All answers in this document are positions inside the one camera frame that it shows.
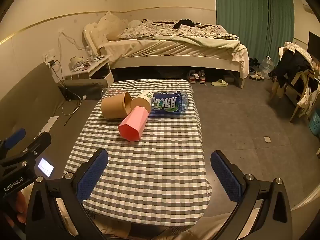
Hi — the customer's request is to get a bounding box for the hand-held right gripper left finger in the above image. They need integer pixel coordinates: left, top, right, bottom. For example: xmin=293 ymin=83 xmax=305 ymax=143
xmin=26 ymin=148 xmax=109 ymax=240

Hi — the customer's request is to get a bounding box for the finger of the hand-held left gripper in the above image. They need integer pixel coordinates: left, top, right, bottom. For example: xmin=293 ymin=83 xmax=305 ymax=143
xmin=0 ymin=132 xmax=52 ymax=171
xmin=0 ymin=128 xmax=27 ymax=159

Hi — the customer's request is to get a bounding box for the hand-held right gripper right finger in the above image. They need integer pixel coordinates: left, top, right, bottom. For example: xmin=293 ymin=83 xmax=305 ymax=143
xmin=210 ymin=150 xmax=293 ymax=240

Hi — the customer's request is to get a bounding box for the pink hexagonal cup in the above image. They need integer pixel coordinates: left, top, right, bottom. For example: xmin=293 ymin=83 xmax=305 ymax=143
xmin=118 ymin=106 xmax=150 ymax=142

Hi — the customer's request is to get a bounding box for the clear plastic cup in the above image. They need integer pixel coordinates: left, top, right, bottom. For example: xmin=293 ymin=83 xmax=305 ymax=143
xmin=100 ymin=87 xmax=128 ymax=101

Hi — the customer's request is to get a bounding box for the green print paper cup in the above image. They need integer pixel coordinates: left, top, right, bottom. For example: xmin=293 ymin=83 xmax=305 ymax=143
xmin=131 ymin=89 xmax=153 ymax=113

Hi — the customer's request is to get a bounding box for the person's left hand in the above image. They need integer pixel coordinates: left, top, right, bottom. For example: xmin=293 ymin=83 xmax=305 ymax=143
xmin=4 ymin=191 xmax=28 ymax=225

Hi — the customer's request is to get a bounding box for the white paper sheet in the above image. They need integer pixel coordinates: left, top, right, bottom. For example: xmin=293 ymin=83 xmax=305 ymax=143
xmin=37 ymin=116 xmax=59 ymax=136

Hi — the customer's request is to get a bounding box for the grey checkered tablecloth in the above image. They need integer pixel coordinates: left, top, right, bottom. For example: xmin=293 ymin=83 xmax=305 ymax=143
xmin=63 ymin=78 xmax=212 ymax=224

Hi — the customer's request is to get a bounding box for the brown paper bowl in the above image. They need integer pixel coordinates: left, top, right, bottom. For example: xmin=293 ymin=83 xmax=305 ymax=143
xmin=101 ymin=92 xmax=132 ymax=120

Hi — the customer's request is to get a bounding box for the blue label plastic bottle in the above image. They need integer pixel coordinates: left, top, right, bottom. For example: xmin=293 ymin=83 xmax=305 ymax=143
xmin=149 ymin=90 xmax=188 ymax=117

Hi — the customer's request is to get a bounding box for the white nightstand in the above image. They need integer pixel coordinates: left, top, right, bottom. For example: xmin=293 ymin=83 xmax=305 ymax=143
xmin=64 ymin=55 xmax=115 ymax=88

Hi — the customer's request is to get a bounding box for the teal laundry basket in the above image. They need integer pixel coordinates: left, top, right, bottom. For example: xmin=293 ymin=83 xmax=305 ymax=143
xmin=308 ymin=110 xmax=320 ymax=137

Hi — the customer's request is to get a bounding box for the pale shoes pair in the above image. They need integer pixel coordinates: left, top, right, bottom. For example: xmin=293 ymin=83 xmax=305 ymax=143
xmin=249 ymin=71 xmax=265 ymax=81

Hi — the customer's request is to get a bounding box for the wooden chair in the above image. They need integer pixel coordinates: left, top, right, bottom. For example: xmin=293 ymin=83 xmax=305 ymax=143
xmin=272 ymin=67 xmax=318 ymax=123

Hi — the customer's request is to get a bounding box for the large clear water jug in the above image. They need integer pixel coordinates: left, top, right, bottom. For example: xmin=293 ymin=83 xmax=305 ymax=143
xmin=259 ymin=56 xmax=275 ymax=79

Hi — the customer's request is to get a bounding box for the white bed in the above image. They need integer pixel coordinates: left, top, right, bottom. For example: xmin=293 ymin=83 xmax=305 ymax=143
xmin=83 ymin=19 xmax=250 ymax=89

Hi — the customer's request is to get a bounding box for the dark clothes pile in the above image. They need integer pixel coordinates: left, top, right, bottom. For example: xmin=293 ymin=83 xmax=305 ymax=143
xmin=274 ymin=47 xmax=319 ymax=93

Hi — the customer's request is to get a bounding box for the cream pillow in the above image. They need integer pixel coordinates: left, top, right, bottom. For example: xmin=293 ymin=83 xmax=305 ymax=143
xmin=97 ymin=11 xmax=129 ymax=41

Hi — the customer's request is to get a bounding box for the checked cream cloth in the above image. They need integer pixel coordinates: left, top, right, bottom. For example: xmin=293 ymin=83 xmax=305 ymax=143
xmin=284 ymin=42 xmax=314 ymax=68

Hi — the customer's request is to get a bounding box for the floral blanket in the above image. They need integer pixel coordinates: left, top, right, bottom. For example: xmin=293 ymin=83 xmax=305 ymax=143
xmin=117 ymin=20 xmax=240 ymax=41

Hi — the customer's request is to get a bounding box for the black television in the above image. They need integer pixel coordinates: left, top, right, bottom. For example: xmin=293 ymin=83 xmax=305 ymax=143
xmin=308 ymin=31 xmax=320 ymax=63

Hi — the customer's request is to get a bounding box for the black garment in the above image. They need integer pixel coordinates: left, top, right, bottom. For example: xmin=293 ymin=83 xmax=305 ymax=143
xmin=174 ymin=19 xmax=201 ymax=29

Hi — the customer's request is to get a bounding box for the green curtain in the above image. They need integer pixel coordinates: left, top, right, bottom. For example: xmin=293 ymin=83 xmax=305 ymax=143
xmin=215 ymin=0 xmax=295 ymax=67

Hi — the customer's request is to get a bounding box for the white floor cable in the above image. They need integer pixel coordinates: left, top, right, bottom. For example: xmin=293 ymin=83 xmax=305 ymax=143
xmin=61 ymin=97 xmax=82 ymax=117

